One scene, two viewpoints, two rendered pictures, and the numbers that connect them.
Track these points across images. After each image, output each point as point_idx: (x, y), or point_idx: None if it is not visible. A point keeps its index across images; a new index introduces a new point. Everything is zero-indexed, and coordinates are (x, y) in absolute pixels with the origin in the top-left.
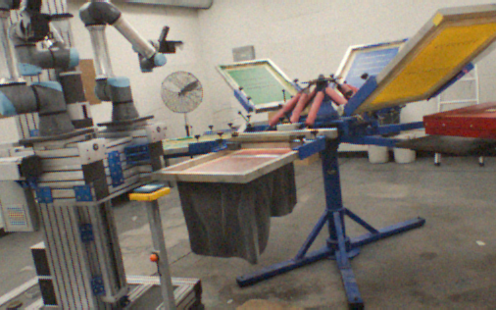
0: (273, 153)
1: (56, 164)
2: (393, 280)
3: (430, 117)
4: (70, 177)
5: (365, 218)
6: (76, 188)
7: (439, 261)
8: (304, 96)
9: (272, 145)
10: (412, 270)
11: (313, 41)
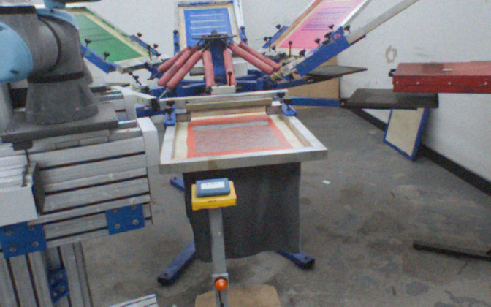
0: (244, 120)
1: (86, 174)
2: (304, 230)
3: (402, 76)
4: (118, 193)
5: None
6: (115, 211)
7: (317, 204)
8: (210, 54)
9: (220, 112)
10: (307, 217)
11: None
